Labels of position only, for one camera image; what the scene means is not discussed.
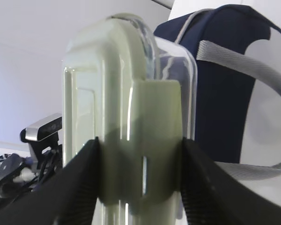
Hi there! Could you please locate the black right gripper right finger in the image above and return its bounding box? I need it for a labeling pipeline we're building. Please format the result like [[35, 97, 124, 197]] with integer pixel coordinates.
[[180, 138, 281, 225]]

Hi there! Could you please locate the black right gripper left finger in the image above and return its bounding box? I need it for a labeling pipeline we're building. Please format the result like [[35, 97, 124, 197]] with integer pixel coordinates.
[[0, 138, 100, 225]]

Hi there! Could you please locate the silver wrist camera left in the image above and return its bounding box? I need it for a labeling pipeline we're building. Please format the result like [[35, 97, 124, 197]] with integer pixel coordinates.
[[20, 113, 62, 143]]

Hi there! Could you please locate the navy blue lunch bag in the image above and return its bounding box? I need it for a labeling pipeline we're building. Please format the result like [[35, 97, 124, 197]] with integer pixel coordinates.
[[154, 5, 281, 180]]

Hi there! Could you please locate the green lid glass container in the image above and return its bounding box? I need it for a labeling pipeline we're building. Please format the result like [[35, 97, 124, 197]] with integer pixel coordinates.
[[62, 13, 197, 225]]

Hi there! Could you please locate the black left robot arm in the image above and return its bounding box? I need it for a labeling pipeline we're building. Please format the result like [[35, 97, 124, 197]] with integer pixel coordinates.
[[0, 135, 62, 209]]

